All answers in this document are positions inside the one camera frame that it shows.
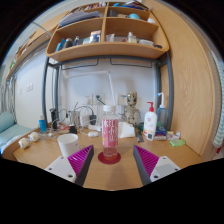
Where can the white power strip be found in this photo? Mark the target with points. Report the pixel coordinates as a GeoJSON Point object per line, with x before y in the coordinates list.
{"type": "Point", "coordinates": [94, 127]}

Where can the small white printed box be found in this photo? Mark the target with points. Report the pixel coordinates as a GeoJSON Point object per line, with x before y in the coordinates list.
{"type": "Point", "coordinates": [173, 135]}

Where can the grey metal desk frame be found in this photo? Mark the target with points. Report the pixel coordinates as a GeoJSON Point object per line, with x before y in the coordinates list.
{"type": "Point", "coordinates": [170, 93]}

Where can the white red-topped pump bottle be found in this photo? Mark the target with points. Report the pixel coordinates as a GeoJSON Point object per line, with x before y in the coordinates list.
{"type": "Point", "coordinates": [150, 121]}

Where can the long wooden wall shelf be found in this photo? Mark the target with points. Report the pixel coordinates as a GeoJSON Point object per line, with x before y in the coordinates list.
{"type": "Point", "coordinates": [33, 41]}

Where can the small white desk clock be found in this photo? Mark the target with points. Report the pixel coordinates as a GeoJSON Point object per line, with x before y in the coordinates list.
{"type": "Point", "coordinates": [150, 136]}

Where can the black upright device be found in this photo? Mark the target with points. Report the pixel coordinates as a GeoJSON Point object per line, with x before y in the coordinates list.
{"type": "Point", "coordinates": [54, 118]}

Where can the brown tree figure toy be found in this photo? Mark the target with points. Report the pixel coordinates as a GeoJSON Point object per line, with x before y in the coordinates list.
{"type": "Point", "coordinates": [132, 108]}

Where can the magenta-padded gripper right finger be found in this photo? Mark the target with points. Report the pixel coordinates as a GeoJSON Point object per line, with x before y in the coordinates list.
{"type": "Point", "coordinates": [163, 166]}

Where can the striped pale curtain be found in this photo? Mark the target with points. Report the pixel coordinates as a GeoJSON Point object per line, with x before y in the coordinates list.
{"type": "Point", "coordinates": [218, 113]}

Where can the white cup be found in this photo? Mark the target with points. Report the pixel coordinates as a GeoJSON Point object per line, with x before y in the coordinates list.
{"type": "Point", "coordinates": [68, 145]}

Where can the teal bed cushion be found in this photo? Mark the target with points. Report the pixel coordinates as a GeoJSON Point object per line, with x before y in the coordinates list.
{"type": "Point", "coordinates": [8, 128]}

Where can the wooden shelf unit with items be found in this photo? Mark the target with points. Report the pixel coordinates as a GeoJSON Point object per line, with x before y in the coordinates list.
{"type": "Point", "coordinates": [106, 50]}

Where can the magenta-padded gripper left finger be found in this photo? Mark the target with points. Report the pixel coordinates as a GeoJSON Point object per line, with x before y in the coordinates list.
{"type": "Point", "coordinates": [61, 166]}

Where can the flat round red coaster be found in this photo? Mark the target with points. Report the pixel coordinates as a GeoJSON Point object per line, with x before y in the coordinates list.
{"type": "Point", "coordinates": [109, 161]}

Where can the small white oval case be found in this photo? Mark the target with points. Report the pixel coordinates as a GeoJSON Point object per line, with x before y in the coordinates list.
{"type": "Point", "coordinates": [93, 134]}

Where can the blue spray bottle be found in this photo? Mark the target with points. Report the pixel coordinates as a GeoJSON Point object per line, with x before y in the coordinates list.
{"type": "Point", "coordinates": [162, 115]}

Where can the small blue box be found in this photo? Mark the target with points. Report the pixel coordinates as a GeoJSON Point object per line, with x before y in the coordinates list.
{"type": "Point", "coordinates": [161, 133]}

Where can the small round white jar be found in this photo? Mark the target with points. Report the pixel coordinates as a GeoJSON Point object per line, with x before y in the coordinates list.
{"type": "Point", "coordinates": [34, 136]}
{"type": "Point", "coordinates": [23, 143]}

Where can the clear pink-labelled drink bottle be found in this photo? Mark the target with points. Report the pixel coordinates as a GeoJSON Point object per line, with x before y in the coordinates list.
{"type": "Point", "coordinates": [110, 133]}

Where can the blue white-capped tube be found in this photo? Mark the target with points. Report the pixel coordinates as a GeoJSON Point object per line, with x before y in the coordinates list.
{"type": "Point", "coordinates": [42, 125]}

